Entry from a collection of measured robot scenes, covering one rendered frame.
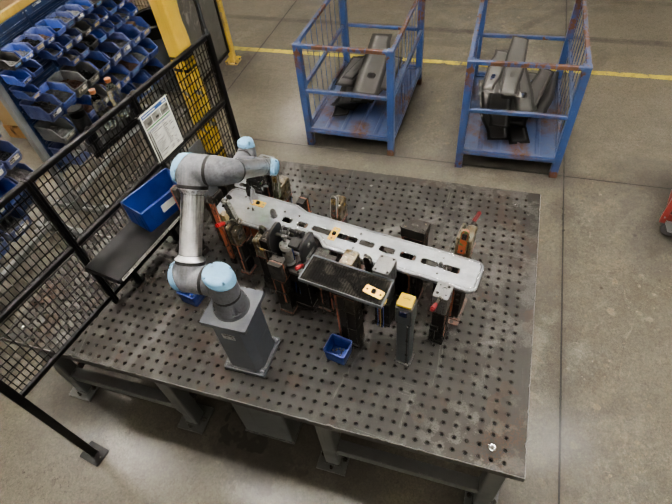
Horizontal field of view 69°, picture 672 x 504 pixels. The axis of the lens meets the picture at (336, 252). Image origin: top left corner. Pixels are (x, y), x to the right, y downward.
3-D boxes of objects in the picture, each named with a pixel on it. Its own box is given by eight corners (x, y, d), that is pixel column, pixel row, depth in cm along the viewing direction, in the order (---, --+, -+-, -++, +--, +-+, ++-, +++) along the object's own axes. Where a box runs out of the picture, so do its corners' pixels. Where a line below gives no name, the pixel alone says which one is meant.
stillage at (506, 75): (469, 88, 482) (482, -14, 409) (556, 94, 462) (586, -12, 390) (454, 167, 409) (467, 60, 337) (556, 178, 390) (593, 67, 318)
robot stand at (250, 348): (264, 378, 224) (244, 332, 193) (224, 368, 229) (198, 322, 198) (281, 339, 236) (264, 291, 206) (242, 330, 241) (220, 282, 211)
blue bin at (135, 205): (194, 196, 259) (187, 177, 249) (151, 233, 244) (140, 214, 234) (174, 185, 266) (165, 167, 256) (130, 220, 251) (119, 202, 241)
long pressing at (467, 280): (487, 259, 220) (488, 257, 219) (473, 297, 208) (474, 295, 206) (233, 187, 267) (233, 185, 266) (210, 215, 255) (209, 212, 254)
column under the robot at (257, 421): (294, 444, 273) (272, 394, 223) (245, 430, 280) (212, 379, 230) (312, 394, 291) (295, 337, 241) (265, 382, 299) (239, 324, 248)
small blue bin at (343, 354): (354, 350, 229) (353, 340, 222) (345, 368, 223) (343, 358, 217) (333, 342, 233) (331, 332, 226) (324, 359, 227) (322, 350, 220)
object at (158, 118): (185, 141, 272) (165, 91, 249) (159, 166, 259) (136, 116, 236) (182, 140, 273) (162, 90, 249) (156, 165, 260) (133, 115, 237)
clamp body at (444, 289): (450, 329, 232) (458, 283, 204) (443, 348, 225) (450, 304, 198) (431, 322, 235) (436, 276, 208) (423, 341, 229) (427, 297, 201)
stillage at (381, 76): (346, 75, 518) (339, -21, 446) (421, 82, 497) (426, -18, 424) (307, 144, 446) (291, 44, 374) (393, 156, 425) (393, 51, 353)
